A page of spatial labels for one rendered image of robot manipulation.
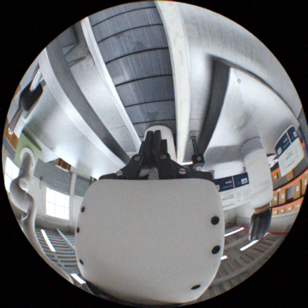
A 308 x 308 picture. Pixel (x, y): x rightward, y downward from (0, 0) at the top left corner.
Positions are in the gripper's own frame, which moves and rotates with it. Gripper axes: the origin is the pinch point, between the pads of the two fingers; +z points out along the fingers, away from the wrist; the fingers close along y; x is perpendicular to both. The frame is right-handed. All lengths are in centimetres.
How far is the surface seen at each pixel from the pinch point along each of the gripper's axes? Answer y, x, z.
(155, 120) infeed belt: -0.3, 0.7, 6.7
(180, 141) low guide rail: 3.3, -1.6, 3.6
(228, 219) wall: 429, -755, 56
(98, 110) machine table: -13.2, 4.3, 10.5
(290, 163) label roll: 48.1, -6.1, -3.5
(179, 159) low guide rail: 3.5, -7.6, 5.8
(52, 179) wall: -532, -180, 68
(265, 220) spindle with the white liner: 26.4, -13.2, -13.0
